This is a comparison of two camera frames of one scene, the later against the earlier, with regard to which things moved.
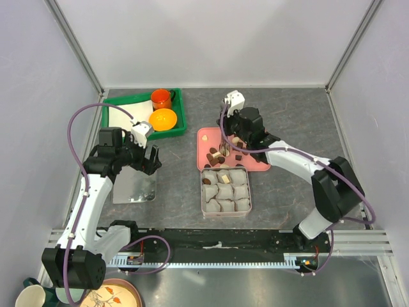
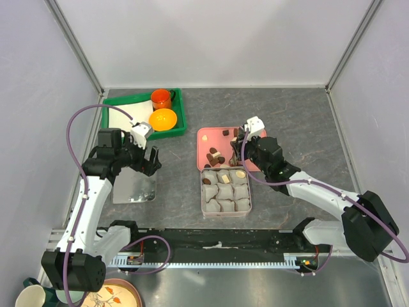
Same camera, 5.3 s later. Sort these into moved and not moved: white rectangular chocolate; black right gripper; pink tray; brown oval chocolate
Moved: black right gripper
Not moved: brown oval chocolate; pink tray; white rectangular chocolate
